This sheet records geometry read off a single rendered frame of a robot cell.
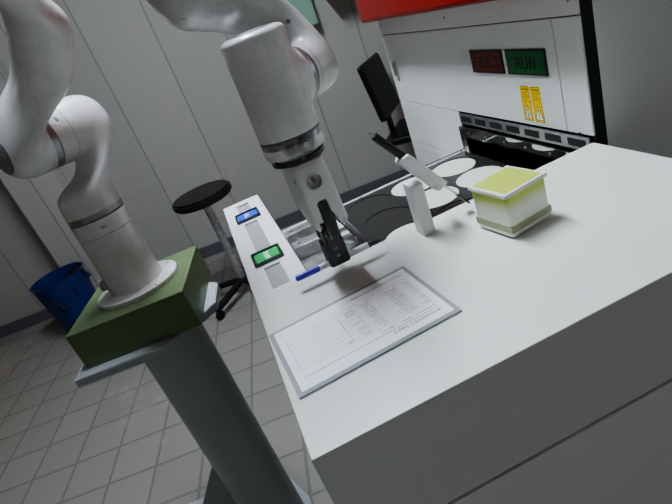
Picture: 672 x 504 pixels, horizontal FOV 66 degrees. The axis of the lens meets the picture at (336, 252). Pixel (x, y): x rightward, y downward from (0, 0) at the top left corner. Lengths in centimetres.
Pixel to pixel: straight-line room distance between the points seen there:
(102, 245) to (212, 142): 251
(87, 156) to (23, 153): 13
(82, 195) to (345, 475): 82
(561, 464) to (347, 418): 27
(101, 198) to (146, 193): 261
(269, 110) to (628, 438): 58
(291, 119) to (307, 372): 31
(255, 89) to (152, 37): 295
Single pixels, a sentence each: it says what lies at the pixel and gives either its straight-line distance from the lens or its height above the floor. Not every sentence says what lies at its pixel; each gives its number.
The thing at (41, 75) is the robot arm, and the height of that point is 137.
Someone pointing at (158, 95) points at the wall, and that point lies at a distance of 361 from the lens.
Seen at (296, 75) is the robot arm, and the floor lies 125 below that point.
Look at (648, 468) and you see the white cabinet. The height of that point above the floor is 70.
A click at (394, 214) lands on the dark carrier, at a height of 90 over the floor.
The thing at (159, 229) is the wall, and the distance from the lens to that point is 385.
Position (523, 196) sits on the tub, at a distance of 72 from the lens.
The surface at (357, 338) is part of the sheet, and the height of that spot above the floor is 97.
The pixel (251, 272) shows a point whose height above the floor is 96.
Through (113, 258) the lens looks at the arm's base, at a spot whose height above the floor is 100.
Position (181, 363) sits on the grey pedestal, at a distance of 127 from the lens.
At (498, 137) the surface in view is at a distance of 121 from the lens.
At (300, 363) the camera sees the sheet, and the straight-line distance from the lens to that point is 62.
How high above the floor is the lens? 132
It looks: 25 degrees down
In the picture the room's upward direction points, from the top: 21 degrees counter-clockwise
